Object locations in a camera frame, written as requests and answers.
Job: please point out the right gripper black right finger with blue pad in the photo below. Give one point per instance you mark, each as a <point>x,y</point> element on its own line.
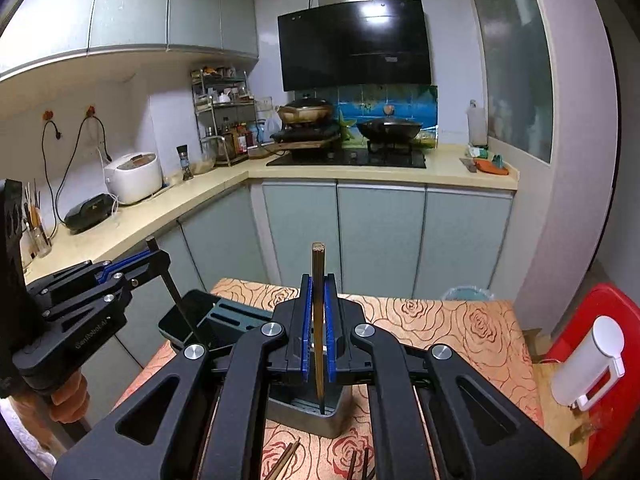
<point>433,415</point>

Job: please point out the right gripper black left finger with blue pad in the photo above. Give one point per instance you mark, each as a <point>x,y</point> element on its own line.
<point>201,416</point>

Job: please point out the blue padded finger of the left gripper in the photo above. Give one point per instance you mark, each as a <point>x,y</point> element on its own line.
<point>141,267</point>

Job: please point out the black chopstick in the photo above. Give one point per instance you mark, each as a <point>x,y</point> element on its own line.
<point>172,289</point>

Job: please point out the light brown wooden chopstick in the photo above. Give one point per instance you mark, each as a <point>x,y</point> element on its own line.
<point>318,251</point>

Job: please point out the reddish brown chopstick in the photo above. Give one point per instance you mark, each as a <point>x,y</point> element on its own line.
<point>364,473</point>

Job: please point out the dark brown chopstick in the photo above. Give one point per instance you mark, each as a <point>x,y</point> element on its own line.
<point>352,464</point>

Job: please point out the lower kitchen cabinets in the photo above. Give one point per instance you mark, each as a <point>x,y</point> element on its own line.
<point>400,246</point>

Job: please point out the left hand holding gripper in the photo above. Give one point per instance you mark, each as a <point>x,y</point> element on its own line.
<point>67,404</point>

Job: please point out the dark green utensil holder box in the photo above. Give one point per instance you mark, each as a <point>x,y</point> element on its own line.
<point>222,322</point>

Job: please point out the black small appliance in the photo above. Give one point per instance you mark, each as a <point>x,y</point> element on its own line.
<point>89,213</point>

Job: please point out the white rice cooker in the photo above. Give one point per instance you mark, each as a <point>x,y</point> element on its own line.
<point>133,177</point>

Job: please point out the countertop utensil jar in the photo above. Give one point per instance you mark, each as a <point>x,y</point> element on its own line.
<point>37,231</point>

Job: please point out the pepper grinder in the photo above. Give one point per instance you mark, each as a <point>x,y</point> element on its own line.
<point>184,160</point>

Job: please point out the red plastic chair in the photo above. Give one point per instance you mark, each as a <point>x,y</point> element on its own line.
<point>620,406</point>

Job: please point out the white electric kettle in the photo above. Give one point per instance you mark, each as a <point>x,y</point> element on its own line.
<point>593,368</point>

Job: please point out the metal spice rack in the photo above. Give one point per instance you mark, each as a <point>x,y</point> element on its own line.
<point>225,113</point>

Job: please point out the clay pot with lid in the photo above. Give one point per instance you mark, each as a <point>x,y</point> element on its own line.
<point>305,111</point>

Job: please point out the black gas stove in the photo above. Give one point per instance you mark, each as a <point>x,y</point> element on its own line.
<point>378,155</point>

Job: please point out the black wok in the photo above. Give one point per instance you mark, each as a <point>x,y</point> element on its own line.
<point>389,130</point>

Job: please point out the orange cloth on counter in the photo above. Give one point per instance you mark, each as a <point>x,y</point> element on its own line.
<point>489,167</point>

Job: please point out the white plastic bottle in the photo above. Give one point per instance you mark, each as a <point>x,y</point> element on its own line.
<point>477,124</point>

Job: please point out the black range hood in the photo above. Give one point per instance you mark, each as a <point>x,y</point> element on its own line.
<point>347,42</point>

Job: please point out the upper wall cabinets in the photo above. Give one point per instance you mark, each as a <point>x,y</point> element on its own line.
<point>43,31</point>

